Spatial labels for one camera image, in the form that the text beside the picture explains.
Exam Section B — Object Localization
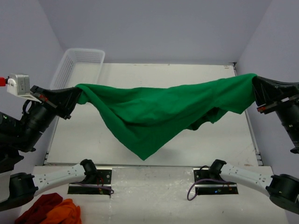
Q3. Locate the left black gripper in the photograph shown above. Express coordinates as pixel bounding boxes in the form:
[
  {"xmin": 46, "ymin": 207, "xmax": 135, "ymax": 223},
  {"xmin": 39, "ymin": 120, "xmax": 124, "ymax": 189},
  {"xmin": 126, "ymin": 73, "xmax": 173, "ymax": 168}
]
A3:
[{"xmin": 15, "ymin": 84, "xmax": 85, "ymax": 150}]

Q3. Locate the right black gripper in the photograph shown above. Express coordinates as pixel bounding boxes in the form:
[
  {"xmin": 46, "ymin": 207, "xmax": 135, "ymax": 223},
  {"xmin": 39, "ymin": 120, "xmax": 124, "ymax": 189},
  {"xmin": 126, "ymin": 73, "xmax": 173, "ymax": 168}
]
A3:
[{"xmin": 246, "ymin": 72, "xmax": 299, "ymax": 151}]

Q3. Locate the green t shirt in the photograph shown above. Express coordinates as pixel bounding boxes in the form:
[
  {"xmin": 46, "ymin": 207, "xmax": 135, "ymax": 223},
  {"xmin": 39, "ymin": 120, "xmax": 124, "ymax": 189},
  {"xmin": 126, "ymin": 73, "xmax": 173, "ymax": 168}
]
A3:
[{"xmin": 77, "ymin": 73, "xmax": 256, "ymax": 160}]

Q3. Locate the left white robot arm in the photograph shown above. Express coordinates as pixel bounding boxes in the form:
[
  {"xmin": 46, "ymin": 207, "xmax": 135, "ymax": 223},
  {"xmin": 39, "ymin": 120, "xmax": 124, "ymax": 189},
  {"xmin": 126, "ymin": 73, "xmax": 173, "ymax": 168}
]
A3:
[{"xmin": 0, "ymin": 85, "xmax": 97, "ymax": 211}]

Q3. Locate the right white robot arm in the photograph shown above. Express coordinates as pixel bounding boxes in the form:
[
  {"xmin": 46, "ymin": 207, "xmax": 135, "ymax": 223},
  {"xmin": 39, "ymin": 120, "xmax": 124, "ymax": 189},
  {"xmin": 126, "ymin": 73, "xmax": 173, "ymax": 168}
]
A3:
[{"xmin": 208, "ymin": 77, "xmax": 299, "ymax": 214}]

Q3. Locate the white plastic basket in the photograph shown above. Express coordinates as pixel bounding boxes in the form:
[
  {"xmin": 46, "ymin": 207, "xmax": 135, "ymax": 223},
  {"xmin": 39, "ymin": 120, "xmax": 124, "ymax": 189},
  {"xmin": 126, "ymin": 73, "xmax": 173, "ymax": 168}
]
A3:
[{"xmin": 50, "ymin": 48, "xmax": 105, "ymax": 90}]

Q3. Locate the orange t shirt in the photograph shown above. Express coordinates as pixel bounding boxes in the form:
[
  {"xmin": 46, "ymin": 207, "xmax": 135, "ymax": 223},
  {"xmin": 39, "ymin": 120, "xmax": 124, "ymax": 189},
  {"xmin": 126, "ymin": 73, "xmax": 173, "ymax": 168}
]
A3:
[{"xmin": 41, "ymin": 199, "xmax": 82, "ymax": 224}]

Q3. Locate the dark red t shirt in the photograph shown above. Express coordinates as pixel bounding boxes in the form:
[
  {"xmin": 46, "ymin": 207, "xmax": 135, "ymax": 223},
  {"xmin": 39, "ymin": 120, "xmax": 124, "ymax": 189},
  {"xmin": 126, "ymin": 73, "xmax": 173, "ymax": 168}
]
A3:
[{"xmin": 14, "ymin": 193, "xmax": 63, "ymax": 224}]

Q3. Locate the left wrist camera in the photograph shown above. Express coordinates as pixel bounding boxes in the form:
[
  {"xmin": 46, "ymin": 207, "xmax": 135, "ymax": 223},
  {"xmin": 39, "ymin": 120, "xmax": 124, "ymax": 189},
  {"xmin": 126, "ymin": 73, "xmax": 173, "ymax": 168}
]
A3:
[{"xmin": 0, "ymin": 73, "xmax": 30, "ymax": 97}]

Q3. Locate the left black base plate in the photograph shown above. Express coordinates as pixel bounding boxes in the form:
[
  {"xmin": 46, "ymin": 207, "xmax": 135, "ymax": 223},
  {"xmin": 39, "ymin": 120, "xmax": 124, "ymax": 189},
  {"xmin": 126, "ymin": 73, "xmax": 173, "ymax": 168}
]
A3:
[{"xmin": 67, "ymin": 168, "xmax": 114, "ymax": 196}]

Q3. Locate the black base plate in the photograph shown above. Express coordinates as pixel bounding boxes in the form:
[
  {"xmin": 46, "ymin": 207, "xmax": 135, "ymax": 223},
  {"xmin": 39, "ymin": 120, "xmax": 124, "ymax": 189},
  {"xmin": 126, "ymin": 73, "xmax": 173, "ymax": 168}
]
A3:
[
  {"xmin": 67, "ymin": 168, "xmax": 114, "ymax": 196},
  {"xmin": 193, "ymin": 167, "xmax": 239, "ymax": 195}
]

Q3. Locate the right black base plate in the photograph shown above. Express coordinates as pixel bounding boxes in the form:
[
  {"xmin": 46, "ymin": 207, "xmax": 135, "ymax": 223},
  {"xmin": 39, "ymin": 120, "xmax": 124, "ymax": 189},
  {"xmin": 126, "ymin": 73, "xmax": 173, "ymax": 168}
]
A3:
[{"xmin": 193, "ymin": 167, "xmax": 239, "ymax": 195}]

